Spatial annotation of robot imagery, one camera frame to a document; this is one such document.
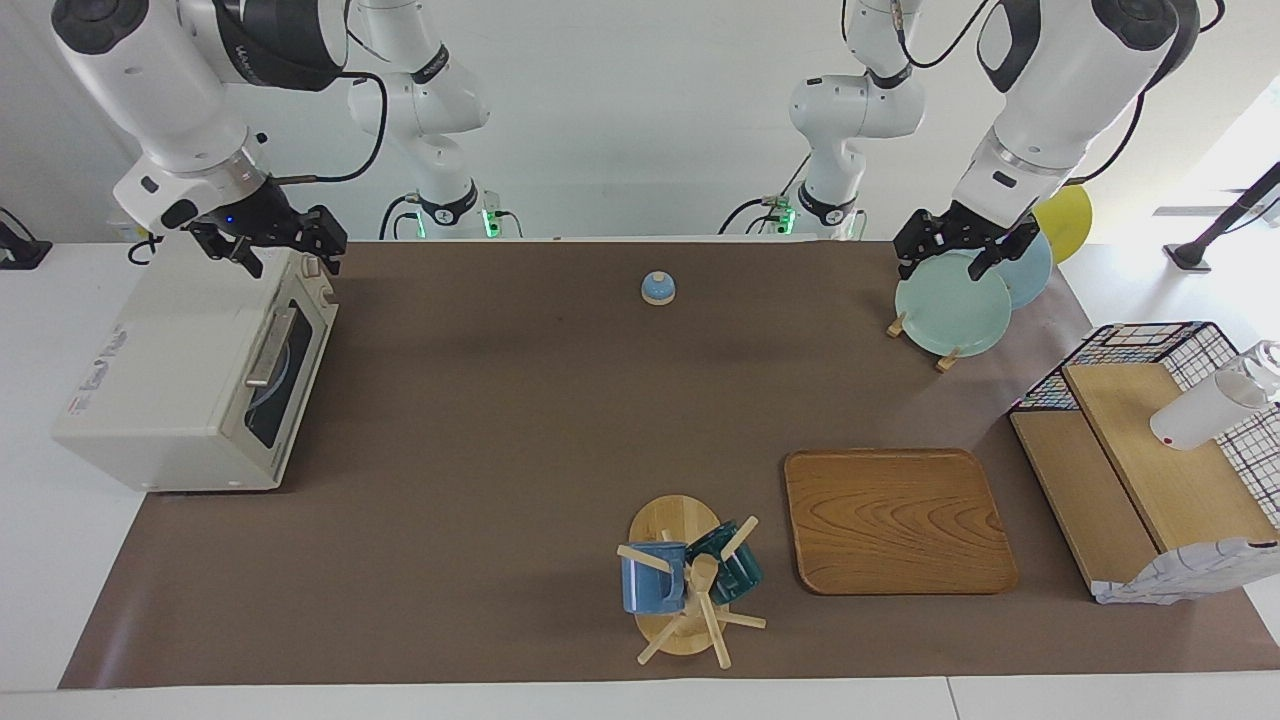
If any cream toaster oven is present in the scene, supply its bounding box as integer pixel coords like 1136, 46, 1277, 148
50, 242, 339, 493

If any light blue racked plate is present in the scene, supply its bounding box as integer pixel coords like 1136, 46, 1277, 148
985, 232, 1054, 309

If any mint green plate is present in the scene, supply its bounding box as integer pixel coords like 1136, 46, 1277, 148
894, 250, 1013, 358

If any wooden plate rack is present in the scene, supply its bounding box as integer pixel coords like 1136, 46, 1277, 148
886, 312, 961, 373

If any yellow plate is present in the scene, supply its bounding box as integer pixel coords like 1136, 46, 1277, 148
1030, 184, 1093, 265

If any black desk clamp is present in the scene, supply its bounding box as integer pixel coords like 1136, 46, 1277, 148
0, 207, 53, 271

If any wooden serving tray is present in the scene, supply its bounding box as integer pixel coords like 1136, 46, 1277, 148
783, 448, 1019, 597

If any brown table mat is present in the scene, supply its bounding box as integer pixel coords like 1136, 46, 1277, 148
58, 240, 1280, 689

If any wooden mug tree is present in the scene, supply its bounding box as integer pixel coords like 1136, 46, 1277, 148
616, 494, 768, 669

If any dark green mug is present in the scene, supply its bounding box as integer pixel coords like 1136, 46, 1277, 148
686, 519, 765, 604

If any white patterned cloth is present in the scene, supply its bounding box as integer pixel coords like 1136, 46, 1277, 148
1092, 538, 1280, 605

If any blue mug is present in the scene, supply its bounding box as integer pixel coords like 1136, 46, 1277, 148
620, 541, 689, 615

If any black base cable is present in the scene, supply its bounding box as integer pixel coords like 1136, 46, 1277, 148
718, 198, 793, 237
378, 195, 421, 241

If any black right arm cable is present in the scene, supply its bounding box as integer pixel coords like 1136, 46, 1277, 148
272, 68, 389, 186

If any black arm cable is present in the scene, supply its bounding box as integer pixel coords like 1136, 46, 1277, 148
1080, 70, 1166, 186
272, 68, 389, 186

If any black wire basket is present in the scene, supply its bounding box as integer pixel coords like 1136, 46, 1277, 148
1008, 322, 1280, 531

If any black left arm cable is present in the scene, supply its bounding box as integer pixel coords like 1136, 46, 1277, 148
1080, 70, 1166, 186

